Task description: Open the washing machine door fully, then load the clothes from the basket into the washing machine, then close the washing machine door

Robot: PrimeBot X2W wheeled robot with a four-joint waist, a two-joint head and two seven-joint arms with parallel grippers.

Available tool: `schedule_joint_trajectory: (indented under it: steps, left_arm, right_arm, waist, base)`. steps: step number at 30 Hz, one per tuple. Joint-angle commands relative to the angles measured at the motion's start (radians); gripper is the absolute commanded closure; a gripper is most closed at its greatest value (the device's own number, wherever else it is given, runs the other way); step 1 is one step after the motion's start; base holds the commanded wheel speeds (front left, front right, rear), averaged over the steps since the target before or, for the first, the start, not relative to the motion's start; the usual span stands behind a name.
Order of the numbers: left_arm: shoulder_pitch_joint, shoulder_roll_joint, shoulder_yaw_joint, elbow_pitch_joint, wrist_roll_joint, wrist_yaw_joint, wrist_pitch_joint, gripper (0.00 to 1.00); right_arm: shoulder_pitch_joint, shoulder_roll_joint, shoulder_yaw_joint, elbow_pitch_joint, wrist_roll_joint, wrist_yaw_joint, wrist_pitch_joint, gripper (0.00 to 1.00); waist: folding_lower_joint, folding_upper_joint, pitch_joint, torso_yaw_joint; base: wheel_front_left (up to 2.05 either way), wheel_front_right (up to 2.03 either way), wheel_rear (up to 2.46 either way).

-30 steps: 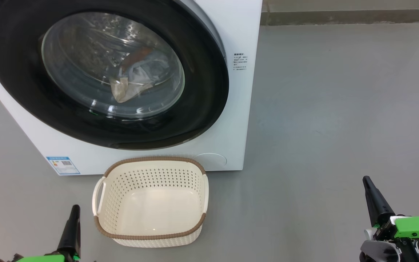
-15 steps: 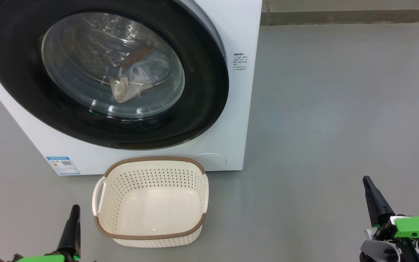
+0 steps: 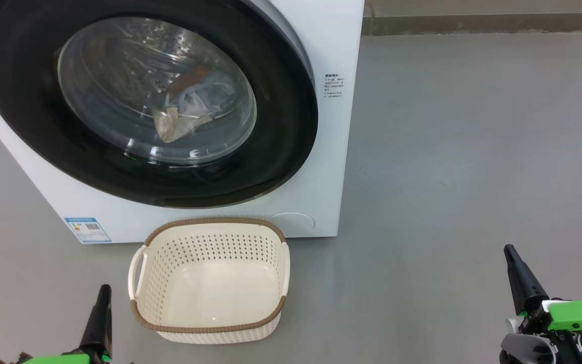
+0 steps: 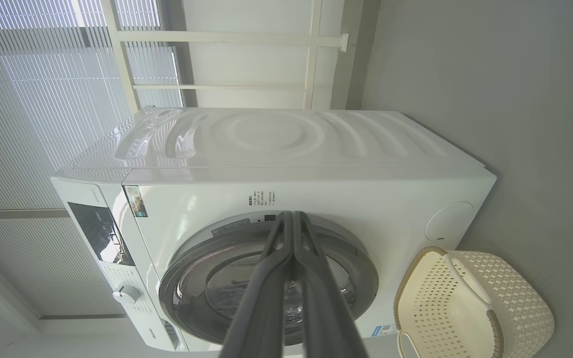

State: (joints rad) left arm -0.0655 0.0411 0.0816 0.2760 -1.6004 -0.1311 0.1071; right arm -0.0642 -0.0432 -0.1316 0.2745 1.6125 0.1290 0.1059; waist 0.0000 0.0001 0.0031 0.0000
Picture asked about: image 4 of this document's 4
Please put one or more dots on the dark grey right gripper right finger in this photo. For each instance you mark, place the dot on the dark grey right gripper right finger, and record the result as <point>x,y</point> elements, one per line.
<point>324,318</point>

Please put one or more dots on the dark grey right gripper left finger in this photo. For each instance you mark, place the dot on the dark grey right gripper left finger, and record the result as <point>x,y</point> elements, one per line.
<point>261,308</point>

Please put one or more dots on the black rimmed glass washer door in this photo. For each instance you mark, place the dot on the black rimmed glass washer door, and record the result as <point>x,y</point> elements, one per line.
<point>192,278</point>

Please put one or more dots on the white front-load washing machine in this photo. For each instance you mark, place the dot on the white front-load washing machine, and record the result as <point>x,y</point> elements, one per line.
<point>316,179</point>

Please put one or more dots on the black washing machine display panel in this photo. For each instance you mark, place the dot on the black washing machine display panel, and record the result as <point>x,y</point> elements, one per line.
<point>100,233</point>

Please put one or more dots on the blue energy label sticker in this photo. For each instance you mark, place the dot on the blue energy label sticker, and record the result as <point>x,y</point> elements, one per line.
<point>385,330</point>

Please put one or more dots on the small printed text sticker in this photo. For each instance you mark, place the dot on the small printed text sticker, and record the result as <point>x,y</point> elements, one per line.
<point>261,197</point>

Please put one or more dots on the white control knob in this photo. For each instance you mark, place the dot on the white control knob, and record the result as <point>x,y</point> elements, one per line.
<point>126,294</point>

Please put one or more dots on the round white filter cover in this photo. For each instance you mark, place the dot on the round white filter cover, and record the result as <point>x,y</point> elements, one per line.
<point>449,221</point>

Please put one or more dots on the rectangular promo sticker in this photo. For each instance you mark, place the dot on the rectangular promo sticker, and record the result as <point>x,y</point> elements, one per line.
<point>135,201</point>

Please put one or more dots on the cream perforated laundry basket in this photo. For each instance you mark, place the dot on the cream perforated laundry basket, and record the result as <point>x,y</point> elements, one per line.
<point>505,298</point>

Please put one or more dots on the white metal railing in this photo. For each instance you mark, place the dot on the white metal railing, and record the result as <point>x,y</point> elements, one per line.
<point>227,37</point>

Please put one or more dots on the white window blinds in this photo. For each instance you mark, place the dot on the white window blinds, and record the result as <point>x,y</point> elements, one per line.
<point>33,124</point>

